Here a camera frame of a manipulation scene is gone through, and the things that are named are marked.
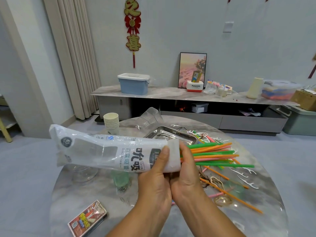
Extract person's right hand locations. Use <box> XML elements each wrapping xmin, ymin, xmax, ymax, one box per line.
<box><xmin>170</xmin><ymin>142</ymin><xmax>208</xmax><ymax>210</ymax></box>

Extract person's left hand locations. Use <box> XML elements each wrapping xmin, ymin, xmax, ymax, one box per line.
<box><xmin>136</xmin><ymin>145</ymin><xmax>173</xmax><ymax>215</ymax></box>

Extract pile of colourful straws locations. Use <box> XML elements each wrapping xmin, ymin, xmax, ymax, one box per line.
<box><xmin>180</xmin><ymin>128</ymin><xmax>265</xmax><ymax>215</ymax></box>

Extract metal tray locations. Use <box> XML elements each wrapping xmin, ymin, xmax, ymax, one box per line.
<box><xmin>144</xmin><ymin>126</ymin><xmax>198</xmax><ymax>146</ymax></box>

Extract clear printed plastic bag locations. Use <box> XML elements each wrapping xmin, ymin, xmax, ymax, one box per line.
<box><xmin>49</xmin><ymin>124</ymin><xmax>182</xmax><ymax>173</ymax></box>

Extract colourful matchbox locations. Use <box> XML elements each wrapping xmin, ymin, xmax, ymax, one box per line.
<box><xmin>67</xmin><ymin>200</ymin><xmax>108</xmax><ymax>237</ymax></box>

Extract group of white paper cups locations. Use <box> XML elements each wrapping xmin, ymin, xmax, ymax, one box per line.
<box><xmin>103</xmin><ymin>112</ymin><xmax>120</xmax><ymax>135</ymax></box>

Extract person's right forearm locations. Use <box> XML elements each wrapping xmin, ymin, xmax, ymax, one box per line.
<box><xmin>178</xmin><ymin>197</ymin><xmax>245</xmax><ymax>237</ymax></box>

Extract translucent green plastic cup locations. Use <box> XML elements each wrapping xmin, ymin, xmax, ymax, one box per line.
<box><xmin>113</xmin><ymin>170</ymin><xmax>131</xmax><ymax>191</ymax></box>

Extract white floss pick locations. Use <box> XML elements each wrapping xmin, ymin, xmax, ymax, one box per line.
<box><xmin>237</xmin><ymin>175</ymin><xmax>260</xmax><ymax>190</ymax></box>
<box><xmin>229</xmin><ymin>168</ymin><xmax>250</xmax><ymax>178</ymax></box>

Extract clear ribbed organizer box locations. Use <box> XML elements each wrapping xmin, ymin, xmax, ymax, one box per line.
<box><xmin>138</xmin><ymin>107</ymin><xmax>165</xmax><ymax>129</ymax></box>

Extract clear round plastic bowl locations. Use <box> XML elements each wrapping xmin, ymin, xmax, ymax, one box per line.
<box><xmin>69</xmin><ymin>164</ymin><xmax>99</xmax><ymax>183</ymax></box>

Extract white box in cabinet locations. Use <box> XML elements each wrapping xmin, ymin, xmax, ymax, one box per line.
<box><xmin>192</xmin><ymin>102</ymin><xmax>209</xmax><ymax>114</ymax></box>

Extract grey cabinet with marble top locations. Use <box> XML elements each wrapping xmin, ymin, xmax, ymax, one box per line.
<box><xmin>91</xmin><ymin>85</ymin><xmax>299</xmax><ymax>134</ymax></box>

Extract loose papers in cabinet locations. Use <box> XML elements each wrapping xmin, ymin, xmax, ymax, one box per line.
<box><xmin>239</xmin><ymin>108</ymin><xmax>262</xmax><ymax>118</ymax></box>

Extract white and red small box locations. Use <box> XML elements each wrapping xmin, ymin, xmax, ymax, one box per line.
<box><xmin>186</xmin><ymin>80</ymin><xmax>204</xmax><ymax>92</ymax></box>

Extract clear bag of snacks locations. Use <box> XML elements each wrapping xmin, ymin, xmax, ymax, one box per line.
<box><xmin>203</xmin><ymin>80</ymin><xmax>220</xmax><ymax>94</ymax></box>

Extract blue storage box white lid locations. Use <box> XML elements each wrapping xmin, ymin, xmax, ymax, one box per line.
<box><xmin>117</xmin><ymin>73</ymin><xmax>151</xmax><ymax>96</ymax></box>

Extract cream paper roll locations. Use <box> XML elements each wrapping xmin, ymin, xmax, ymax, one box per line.
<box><xmin>247</xmin><ymin>77</ymin><xmax>265</xmax><ymax>99</ymax></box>

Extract framed pink picture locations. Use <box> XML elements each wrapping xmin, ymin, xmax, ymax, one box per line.
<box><xmin>178</xmin><ymin>52</ymin><xmax>207</xmax><ymax>89</ymax></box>

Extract grey green storage bin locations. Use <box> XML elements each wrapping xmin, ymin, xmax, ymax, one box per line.
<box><xmin>276</xmin><ymin>105</ymin><xmax>316</xmax><ymax>136</ymax></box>

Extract clear storage box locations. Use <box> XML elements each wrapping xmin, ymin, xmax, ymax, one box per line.
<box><xmin>261</xmin><ymin>79</ymin><xmax>299</xmax><ymax>101</ymax></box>

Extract cardboard box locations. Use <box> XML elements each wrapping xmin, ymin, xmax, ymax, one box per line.
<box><xmin>290</xmin><ymin>89</ymin><xmax>316</xmax><ymax>112</ymax></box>

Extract beige curtain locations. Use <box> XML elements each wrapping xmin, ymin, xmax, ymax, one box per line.
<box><xmin>42</xmin><ymin>0</ymin><xmax>102</xmax><ymax>120</ymax></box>

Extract white wall switch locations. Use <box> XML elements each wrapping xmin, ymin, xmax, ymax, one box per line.
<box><xmin>222</xmin><ymin>21</ymin><xmax>235</xmax><ymax>34</ymax></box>

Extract red gold string wall hanging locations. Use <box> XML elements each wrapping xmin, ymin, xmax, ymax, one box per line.
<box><xmin>308</xmin><ymin>53</ymin><xmax>316</xmax><ymax>79</ymax></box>

